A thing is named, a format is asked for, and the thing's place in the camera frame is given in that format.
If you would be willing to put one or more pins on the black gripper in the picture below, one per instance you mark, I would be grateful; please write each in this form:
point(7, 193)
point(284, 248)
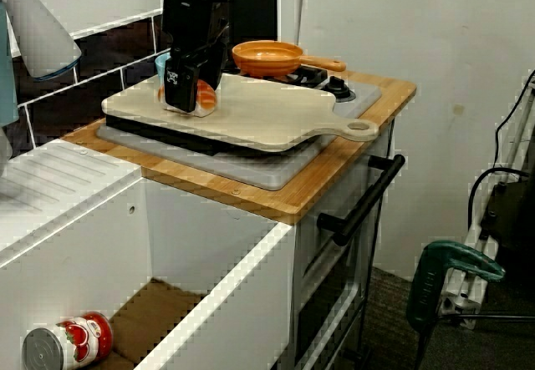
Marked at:
point(192, 23)

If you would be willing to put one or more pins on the salmon sushi toy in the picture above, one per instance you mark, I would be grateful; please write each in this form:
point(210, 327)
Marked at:
point(207, 96)

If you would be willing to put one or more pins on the orange toy frying pan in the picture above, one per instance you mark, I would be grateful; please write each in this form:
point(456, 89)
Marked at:
point(267, 59)

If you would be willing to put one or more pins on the tomato soup can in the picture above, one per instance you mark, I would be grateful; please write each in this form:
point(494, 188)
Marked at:
point(79, 338)

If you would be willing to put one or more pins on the light blue bowl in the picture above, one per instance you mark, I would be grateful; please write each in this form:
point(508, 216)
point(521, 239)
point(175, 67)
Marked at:
point(161, 67)

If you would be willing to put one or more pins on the black stove burner grate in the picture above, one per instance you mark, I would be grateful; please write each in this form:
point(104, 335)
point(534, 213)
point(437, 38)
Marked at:
point(311, 75)
point(167, 134)

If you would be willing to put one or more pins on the dark tile backsplash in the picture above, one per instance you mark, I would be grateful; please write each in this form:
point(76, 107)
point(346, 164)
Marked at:
point(104, 52)

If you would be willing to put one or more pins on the grey stove top panel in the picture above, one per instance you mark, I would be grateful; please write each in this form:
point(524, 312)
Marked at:
point(259, 169)

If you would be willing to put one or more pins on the black stove knob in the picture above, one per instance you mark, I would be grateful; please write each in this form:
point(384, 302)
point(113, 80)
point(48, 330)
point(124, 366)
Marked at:
point(337, 88)

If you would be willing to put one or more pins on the white cone with blue rim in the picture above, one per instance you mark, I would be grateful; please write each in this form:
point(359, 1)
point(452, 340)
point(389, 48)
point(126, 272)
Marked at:
point(42, 31)

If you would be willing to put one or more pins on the teal box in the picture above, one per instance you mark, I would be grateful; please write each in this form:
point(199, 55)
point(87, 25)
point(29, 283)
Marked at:
point(6, 73)

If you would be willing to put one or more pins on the white sink unit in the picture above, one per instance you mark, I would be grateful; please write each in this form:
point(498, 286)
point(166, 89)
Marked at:
point(83, 236)

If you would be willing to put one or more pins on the white oven door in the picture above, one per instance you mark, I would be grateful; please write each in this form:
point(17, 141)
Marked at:
point(309, 244)

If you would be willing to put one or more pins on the green clamp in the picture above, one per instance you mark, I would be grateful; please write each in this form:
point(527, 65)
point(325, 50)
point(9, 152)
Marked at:
point(430, 278)

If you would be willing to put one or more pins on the dark equipment box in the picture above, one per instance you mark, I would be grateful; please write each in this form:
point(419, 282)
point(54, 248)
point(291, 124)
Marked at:
point(514, 219)

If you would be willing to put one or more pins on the aluminium extrusion frame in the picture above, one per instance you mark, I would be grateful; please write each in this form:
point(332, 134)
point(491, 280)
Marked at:
point(455, 303)

